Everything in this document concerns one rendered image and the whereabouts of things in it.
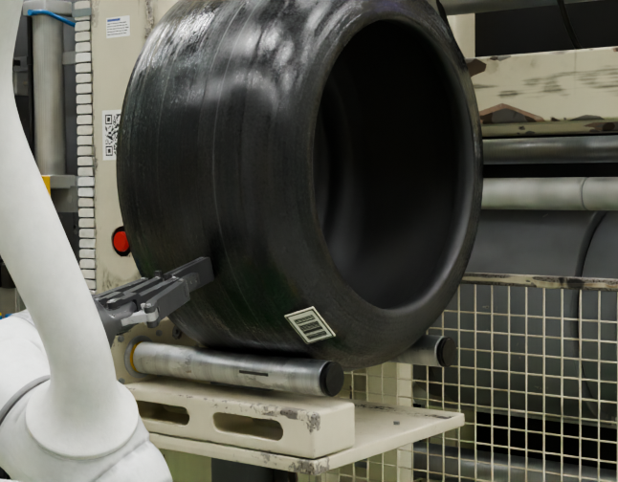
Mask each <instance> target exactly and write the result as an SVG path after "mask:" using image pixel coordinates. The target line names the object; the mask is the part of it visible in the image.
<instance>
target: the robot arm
mask: <svg viewBox="0 0 618 482"><path fill-rule="evenodd" d="M23 1H24V0H0V255H1V257H2V259H3V261H4V263H5V265H6V267H7V269H8V271H9V273H10V275H11V278H12V280H13V282H14V284H15V286H16V288H17V290H18V292H19V294H20V296H21V298H22V300H23V302H24V304H25V306H26V308H27V309H26V310H24V311H22V312H20V313H15V314H13V315H11V316H9V317H7V318H4V319H0V467H1V468H2V469H3V470H4V471H5V472H6V473H7V474H8V475H9V476H10V478H11V479H12V480H6V479H0V482H172V477H171V474H170V471H169V469H168V466H167V464H166V461H165V459H164V457H163V456H162V454H161V453H160V451H159V450H158V449H157V448H156V447H155V446H154V445H153V444H152V443H151V442H150V441H149V432H148V431H147V430H146V428H145V426H144V424H143V421H142V419H141V417H140V414H139V412H138V407H137V403H136V401H135V399H134V397H133V395H132V394H131V392H130V391H129V390H128V389H127V388H126V387H125V386H124V385H123V384H121V383H119V382H118V381H117V379H116V373H115V367H114V363H113V358H112V354H111V350H110V349H111V347H112V345H113V342H114V339H115V337H116V336H118V335H122V334H124V333H126V332H127V331H129V330H130V329H132V328H133V327H134V326H135V325H137V324H139V323H141V322H144V324H145V325H147V327H148V328H155V327H157V326H158V325H159V323H160V321H161V320H162V319H163V318H165V317H167V316H168V315H169V314H171V313H172V312H174V311H175V310H176V309H178V308H179V307H181V306H182V305H183V304H185V303H186V302H188V301H189V300H190V297H189V293H190V292H192V291H194V290H196V289H198V288H200V287H202V286H204V285H206V284H208V283H210V282H212V281H213V280H214V274H213V269H212V264H211V260H210V257H199V258H197V259H195V260H193V261H190V262H188V263H187V264H185V265H183V266H181V267H179V268H176V269H174V270H172V271H170V272H168V273H166V274H164V278H163V275H162V271H154V272H153V274H154V278H152V279H149V280H148V278H147V277H142V278H140V279H137V280H135V281H132V282H129V283H126V284H124V285H121V286H119V287H116V288H114V289H111V290H108V291H105V292H102V293H100V294H97V295H94V296H91V294H90V292H89V289H88V287H87V284H86V282H85V279H84V277H83V275H82V272H81V270H80V268H79V265H78V263H77V260H76V258H75V255H74V253H73V250H72V248H71V246H70V243H69V241H68V239H67V236H66V234H65V231H64V229H63V227H62V225H61V223H60V220H59V218H58V216H57V213H56V211H55V207H54V205H53V202H52V200H51V198H50V195H49V193H48V190H47V188H46V187H45V184H44V182H43V179H42V177H41V175H40V172H39V170H38V168H37V165H36V163H35V160H34V158H33V154H32V152H31V150H30V148H29V145H28V142H27V139H26V137H25V134H24V131H23V128H22V125H21V122H20V119H19V116H18V112H17V108H16V104H15V99H14V93H13V87H12V59H13V52H14V45H15V39H16V35H17V30H18V25H19V20H20V14H21V10H22V5H23Z"/></svg>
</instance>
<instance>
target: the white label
mask: <svg viewBox="0 0 618 482"><path fill-rule="evenodd" d="M285 317H286V319H287V320H288V321H289V322H290V324H291V325H292V326H293V327H294V328H295V330H296V331H297V332H298V334H299V335H300V336H301V337H302V338H303V340H304V341H305V342H306V343H307V344H309V343H312V342H316V341H319V340H325V339H328V338H331V337H335V334H334V332H333V331H332V330H331V329H330V327H329V326H328V325H327V323H326V322H325V321H324V320H323V318H322V317H321V316H320V314H319V313H318V312H317V310H316V309H315V308H314V307H310V308H307V309H304V310H301V311H297V312H294V313H292V314H289V315H285Z"/></svg>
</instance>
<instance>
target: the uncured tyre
mask: <svg viewBox="0 0 618 482"><path fill-rule="evenodd" d="M483 174H484V160H483V140H482V131H481V123H480V116H479V111H478V106H477V101H476V96H475V89H474V86H473V83H472V79H471V76H470V73H469V70H468V67H467V64H466V62H465V59H464V57H463V54H462V53H461V51H460V48H459V46H458V44H457V42H456V40H455V38H454V37H453V35H452V32H451V31H450V29H449V27H448V26H447V24H446V23H445V22H444V20H443V19H442V17H441V16H440V15H439V14H438V12H437V11H436V10H435V9H434V8H433V7H432V6H431V5H430V3H429V2H428V1H427V0H179V1H178V2H177V3H175V4H174V5H173V6H172V7H171V8H170V9H169V10H168V11H167V12H166V14H165V15H164V16H163V17H162V18H161V20H160V21H159V22H158V23H157V25H156V26H155V28H154V29H153V30H152V32H151V34H150V35H149V37H148V38H147V40H146V41H145V43H144V45H143V47H142V49H141V51H140V53H139V56H138V58H137V60H136V62H135V65H134V67H133V70H132V73H131V76H130V79H129V81H128V84H127V87H126V91H125V95H124V99H123V103H122V108H121V117H120V123H119V130H118V137H117V149H116V178H117V190H118V198H119V204H120V210H121V218H122V222H123V226H124V230H125V234H126V238H127V241H128V245H129V248H130V251H131V253H132V256H133V258H134V261H135V263H136V266H137V268H138V271H139V273H140V275H141V277H147V278H148V280H149V279H152V278H154V274H153V272H154V271H162V275H163V278H164V274H166V273H168V272H170V271H172V270H174V269H176V268H179V267H181V266H183V265H185V264H187V263H188V262H190V261H193V260H195V259H197V258H199V257H210V260H211V264H212V269H213V274H214V280H213V281H212V282H210V283H208V284H206V285H204V286H202V287H200V288H198V289H196V290H194V291H192V292H190V293H189V297H190V300H189V301H188V302H186V303H185V304H183V305H182V306H181V307H179V308H178V309H176V310H175V311H174V312H172V313H171V314H169V315H168V316H167V317H168V318H169V319H170V320H171V321H172V322H173V323H174V324H175V325H176V326H177V327H178V328H179V329H180V330H181V331H182V332H184V333H185V334H186V335H187V336H189V337H190V338H192V339H193V340H195V341H197V342H199V343H200V344H202V345H204V346H206V347H208V348H214V349H224V350H232V351H242V352H251V353H260V354H269V355H279V356H288V357H297V358H306V359H315V360H325V361H332V362H338V363H339V364H340V365H341V367H342V370H343V371H352V370H358V369H362V368H367V367H370V366H374V365H378V364H382V363H384V362H388V361H390V360H392V359H394V358H396V357H398V356H399V355H401V354H402V353H404V352H405V351H407V350H408V349H409V348H410V347H411V346H412V345H413V344H414V343H415V342H417V341H418V340H419V339H420V338H421V337H422V335H423V334H424V333H425V332H426V331H427V330H428V329H429V328H430V327H431V325H432V324H433V323H434V322H435V321H436V320H437V319H438V318H439V316H440V315H441V314H442V313H443V311H444V310H445V309H446V307H447V306H448V304H449V303H450V301H451V300H452V297H453V296H454V294H455V292H456V290H457V288H458V286H459V284H460V282H461V280H462V277H463V275H464V273H465V271H466V269H467V266H468V263H469V260H470V257H471V254H472V251H473V247H474V243H475V237H476V233H477V228H478V223H479V217H480V211H481V203H482V193H483ZM310 307H314V308H315V309H316V310H317V312H318V313H319V314H320V316H321V317H322V318H323V320H324V321H325V322H326V323H327V325H328V326H329V327H330V329H331V330H332V331H333V332H334V334H335V337H331V338H328V339H325V340H319V341H316V342H312V343H309V344H307V343H306V342H305V341H304V340H303V338H302V337H301V336H300V335H299V334H298V332H297V331H296V330H295V328H294V327H293V326H292V325H291V324H290V322H289V321H288V320H287V319H286V317H285V315H289V314H292V313H294V312H297V311H301V310H304V309H307V308H310Z"/></svg>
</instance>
